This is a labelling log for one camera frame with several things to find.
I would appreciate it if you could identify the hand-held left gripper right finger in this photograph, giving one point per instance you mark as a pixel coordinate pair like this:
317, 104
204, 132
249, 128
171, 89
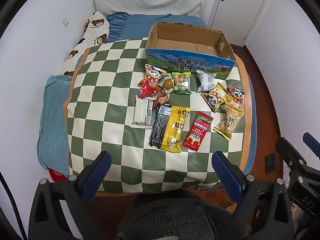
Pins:
227, 175

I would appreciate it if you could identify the white snack packet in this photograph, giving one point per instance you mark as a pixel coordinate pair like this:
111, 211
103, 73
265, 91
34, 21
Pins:
141, 112

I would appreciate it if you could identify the orange panda snack packet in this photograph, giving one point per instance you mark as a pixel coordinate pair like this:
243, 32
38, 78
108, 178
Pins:
153, 76

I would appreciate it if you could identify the silver snack packet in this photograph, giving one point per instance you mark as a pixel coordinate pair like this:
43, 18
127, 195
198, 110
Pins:
205, 81

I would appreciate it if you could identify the long black snack packet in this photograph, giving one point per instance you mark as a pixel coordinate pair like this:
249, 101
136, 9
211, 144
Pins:
160, 125

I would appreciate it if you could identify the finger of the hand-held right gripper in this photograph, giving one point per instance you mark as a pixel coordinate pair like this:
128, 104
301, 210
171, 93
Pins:
290, 155
311, 141

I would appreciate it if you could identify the yellow panda snack packet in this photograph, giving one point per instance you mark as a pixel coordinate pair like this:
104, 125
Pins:
217, 97

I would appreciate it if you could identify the red round item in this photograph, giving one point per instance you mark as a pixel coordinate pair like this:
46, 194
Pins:
56, 175

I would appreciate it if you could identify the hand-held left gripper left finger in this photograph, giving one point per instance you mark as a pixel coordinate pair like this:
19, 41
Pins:
98, 173

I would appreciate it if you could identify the white door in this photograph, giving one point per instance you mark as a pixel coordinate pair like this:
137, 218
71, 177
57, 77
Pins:
237, 10

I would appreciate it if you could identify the small black box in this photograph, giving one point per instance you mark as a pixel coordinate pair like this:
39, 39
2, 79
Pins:
270, 162

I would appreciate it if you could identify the brown meat snack packet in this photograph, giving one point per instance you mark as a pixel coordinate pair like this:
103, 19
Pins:
161, 97

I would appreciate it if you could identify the yellow round biscuit packet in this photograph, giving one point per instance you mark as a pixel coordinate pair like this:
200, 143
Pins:
230, 122

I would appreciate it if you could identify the grey fleece clothing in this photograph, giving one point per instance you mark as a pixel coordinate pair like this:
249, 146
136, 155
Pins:
175, 217

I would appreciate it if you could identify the red triangular snack packet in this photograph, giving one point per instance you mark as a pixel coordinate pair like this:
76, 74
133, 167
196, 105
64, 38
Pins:
146, 92

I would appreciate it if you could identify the white wall socket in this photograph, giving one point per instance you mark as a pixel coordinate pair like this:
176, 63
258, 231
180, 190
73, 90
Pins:
65, 22

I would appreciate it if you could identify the long red snack packet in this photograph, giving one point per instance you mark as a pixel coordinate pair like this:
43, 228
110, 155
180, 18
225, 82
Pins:
197, 132

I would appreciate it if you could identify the green white checkered blanket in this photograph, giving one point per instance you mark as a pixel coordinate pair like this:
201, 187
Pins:
112, 105

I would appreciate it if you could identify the grey pillow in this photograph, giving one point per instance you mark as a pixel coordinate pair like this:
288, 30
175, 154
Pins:
150, 3

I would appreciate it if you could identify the printed cardboard box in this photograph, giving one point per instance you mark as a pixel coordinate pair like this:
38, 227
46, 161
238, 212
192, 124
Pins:
190, 65

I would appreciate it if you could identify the blue bed sheet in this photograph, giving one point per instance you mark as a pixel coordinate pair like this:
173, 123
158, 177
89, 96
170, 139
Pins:
140, 25

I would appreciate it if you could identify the braised egg packet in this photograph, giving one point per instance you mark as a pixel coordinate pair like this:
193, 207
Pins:
167, 83

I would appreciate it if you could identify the colourful candy ball packet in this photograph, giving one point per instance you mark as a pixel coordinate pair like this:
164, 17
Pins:
181, 82

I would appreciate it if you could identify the blue pillow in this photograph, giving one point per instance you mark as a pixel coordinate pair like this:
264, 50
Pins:
53, 120

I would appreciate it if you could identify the long yellow snack packet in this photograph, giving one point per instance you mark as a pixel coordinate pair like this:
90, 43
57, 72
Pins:
175, 130

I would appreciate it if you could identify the red panda snack packet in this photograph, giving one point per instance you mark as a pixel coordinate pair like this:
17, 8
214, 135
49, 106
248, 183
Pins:
237, 95

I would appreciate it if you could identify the bear print pillow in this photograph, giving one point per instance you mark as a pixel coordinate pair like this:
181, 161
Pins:
93, 30

